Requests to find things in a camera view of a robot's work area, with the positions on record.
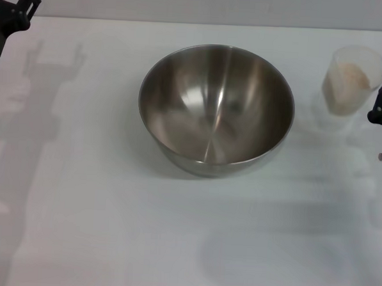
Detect clear plastic measuring cup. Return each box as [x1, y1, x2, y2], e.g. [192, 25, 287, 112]
[319, 44, 382, 120]

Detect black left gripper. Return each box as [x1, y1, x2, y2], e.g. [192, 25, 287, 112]
[0, 0, 42, 70]

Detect white rice grains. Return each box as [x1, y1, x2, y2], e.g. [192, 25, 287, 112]
[322, 60, 372, 116]

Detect stainless steel mixing bowl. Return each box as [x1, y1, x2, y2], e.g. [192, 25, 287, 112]
[134, 40, 298, 183]

